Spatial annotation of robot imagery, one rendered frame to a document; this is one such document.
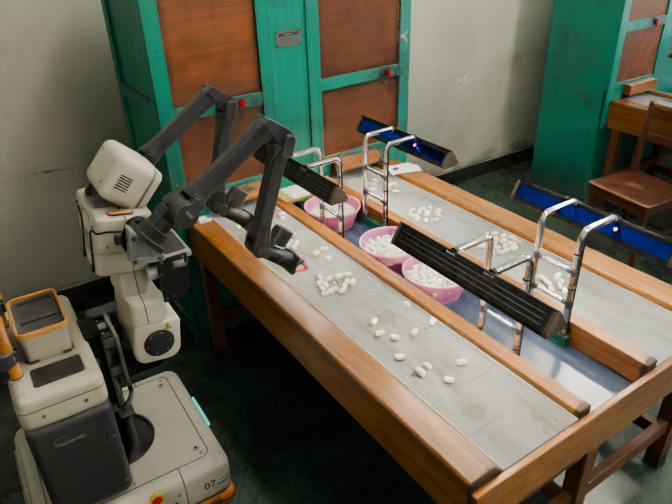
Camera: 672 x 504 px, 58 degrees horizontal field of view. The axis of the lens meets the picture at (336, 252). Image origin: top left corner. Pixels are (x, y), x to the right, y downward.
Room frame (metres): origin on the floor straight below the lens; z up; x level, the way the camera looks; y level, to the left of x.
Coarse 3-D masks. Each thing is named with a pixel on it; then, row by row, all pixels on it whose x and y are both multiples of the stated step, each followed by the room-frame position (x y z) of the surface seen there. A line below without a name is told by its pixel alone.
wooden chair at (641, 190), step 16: (656, 112) 3.55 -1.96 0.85; (640, 144) 3.56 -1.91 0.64; (608, 176) 3.50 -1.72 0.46; (624, 176) 3.49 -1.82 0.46; (640, 176) 3.48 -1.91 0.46; (592, 192) 3.41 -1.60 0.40; (608, 192) 3.29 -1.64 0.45; (624, 192) 3.26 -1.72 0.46; (640, 192) 3.26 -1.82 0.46; (656, 192) 3.26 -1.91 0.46; (608, 208) 3.50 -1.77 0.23; (624, 208) 3.58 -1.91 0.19; (640, 208) 3.11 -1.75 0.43; (656, 208) 3.11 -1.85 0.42; (640, 224) 3.08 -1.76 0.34; (656, 224) 3.38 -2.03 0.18
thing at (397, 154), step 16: (400, 160) 3.20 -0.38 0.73; (336, 176) 2.99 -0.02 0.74; (160, 192) 2.65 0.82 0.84; (192, 256) 2.54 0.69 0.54; (192, 272) 2.53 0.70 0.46; (192, 288) 2.52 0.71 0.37; (224, 288) 2.61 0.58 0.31; (176, 304) 2.73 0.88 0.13; (192, 304) 2.51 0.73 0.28; (224, 304) 2.60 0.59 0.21; (192, 320) 2.53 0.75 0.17; (208, 320) 2.55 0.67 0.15; (240, 320) 2.65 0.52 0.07; (208, 336) 2.54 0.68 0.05
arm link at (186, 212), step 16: (256, 128) 1.74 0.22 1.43; (272, 128) 1.75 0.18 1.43; (240, 144) 1.72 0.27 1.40; (256, 144) 1.73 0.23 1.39; (224, 160) 1.68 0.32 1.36; (240, 160) 1.71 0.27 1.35; (208, 176) 1.65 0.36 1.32; (224, 176) 1.68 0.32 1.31; (176, 192) 1.66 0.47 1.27; (192, 192) 1.62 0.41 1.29; (208, 192) 1.64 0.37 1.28; (176, 208) 1.58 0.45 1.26; (192, 208) 1.59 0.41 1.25; (176, 224) 1.56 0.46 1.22; (192, 224) 1.59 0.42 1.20
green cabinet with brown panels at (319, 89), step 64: (128, 0) 2.64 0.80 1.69; (192, 0) 2.62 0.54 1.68; (256, 0) 2.76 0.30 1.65; (320, 0) 2.95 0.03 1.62; (384, 0) 3.15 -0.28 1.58; (128, 64) 2.79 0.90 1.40; (192, 64) 2.59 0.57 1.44; (256, 64) 2.76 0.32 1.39; (320, 64) 2.94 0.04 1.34; (384, 64) 3.15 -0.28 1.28; (128, 128) 2.92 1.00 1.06; (192, 128) 2.57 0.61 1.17; (320, 128) 2.92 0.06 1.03
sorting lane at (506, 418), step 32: (224, 224) 2.48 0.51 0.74; (288, 224) 2.46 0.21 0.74; (320, 256) 2.16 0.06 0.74; (352, 288) 1.92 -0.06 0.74; (384, 288) 1.91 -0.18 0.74; (352, 320) 1.72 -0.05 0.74; (384, 320) 1.71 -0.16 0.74; (416, 320) 1.70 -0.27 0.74; (384, 352) 1.54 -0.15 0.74; (416, 352) 1.53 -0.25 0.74; (448, 352) 1.53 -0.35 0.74; (480, 352) 1.52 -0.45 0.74; (416, 384) 1.38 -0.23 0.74; (448, 384) 1.38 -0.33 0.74; (480, 384) 1.37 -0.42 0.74; (512, 384) 1.37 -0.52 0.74; (448, 416) 1.25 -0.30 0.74; (480, 416) 1.24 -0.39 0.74; (512, 416) 1.24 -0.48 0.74; (544, 416) 1.24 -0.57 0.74; (480, 448) 1.13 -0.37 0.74; (512, 448) 1.13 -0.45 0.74
